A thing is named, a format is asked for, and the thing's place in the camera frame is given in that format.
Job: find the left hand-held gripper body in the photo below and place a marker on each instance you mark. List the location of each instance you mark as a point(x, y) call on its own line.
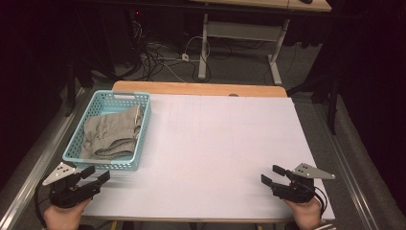
point(70, 195)

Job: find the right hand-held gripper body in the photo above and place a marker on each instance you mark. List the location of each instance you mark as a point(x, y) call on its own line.
point(300, 191)

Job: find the grey shorts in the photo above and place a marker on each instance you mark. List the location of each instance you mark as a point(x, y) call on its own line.
point(108, 134)

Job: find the light blue plastic basket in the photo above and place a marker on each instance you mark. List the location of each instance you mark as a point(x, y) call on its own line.
point(145, 127)

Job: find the person's right hand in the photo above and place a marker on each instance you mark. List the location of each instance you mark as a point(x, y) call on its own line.
point(306, 215)

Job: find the person's left hand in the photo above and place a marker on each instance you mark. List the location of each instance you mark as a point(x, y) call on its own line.
point(62, 220)

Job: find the black stand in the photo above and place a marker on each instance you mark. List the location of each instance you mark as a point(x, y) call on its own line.
point(70, 96)
point(333, 108)

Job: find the dark computer case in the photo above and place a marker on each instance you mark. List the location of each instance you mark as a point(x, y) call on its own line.
point(127, 38)

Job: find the desk with white metal legs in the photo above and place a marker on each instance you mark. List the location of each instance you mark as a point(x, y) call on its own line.
point(242, 31)

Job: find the white power adapter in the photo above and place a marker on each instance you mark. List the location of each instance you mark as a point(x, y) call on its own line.
point(185, 57)

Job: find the black computer mouse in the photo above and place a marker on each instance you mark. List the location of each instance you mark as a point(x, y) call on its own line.
point(306, 1)

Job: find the metal floor rail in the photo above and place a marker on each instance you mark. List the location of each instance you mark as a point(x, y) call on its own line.
point(50, 153)
point(340, 153)

